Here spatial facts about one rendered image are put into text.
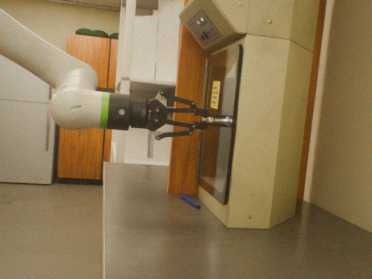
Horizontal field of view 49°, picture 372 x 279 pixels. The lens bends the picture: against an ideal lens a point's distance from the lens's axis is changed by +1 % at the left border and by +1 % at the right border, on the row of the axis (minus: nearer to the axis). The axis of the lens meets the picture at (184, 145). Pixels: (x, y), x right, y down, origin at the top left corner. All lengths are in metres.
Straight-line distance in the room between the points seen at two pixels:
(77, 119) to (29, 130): 4.92
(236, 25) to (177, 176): 0.57
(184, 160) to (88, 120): 0.45
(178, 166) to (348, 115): 0.56
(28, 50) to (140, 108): 0.30
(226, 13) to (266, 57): 0.14
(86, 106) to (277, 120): 0.46
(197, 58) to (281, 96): 0.41
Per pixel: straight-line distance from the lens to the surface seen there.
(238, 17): 1.00
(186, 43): 1.34
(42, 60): 1.08
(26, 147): 5.93
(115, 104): 0.99
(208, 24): 1.10
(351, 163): 1.33
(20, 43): 1.08
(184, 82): 1.32
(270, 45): 1.02
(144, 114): 1.00
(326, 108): 1.47
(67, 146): 5.99
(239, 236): 0.96
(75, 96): 0.99
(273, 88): 1.01
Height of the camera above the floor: 1.22
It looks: 5 degrees down
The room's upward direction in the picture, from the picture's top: 5 degrees clockwise
